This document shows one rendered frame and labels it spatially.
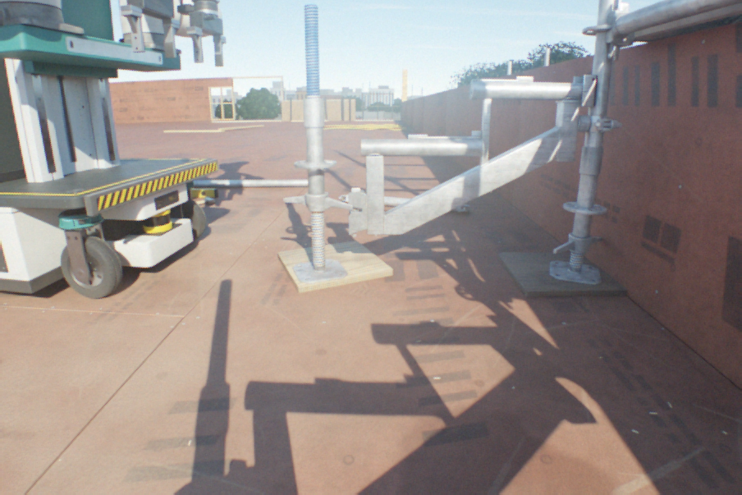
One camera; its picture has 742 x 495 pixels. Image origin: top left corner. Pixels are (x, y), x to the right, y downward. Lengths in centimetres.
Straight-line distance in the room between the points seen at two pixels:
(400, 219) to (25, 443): 94
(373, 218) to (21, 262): 96
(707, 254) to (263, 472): 97
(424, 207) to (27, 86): 118
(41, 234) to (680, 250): 165
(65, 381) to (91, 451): 23
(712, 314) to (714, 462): 35
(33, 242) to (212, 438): 80
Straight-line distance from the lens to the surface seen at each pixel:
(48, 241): 136
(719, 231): 105
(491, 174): 115
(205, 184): 277
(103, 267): 125
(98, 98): 163
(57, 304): 137
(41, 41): 123
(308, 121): 111
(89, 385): 96
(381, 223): 114
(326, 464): 68
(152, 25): 161
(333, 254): 137
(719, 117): 107
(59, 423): 90
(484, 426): 75
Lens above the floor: 51
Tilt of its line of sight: 16 degrees down
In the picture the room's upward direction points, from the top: straight up
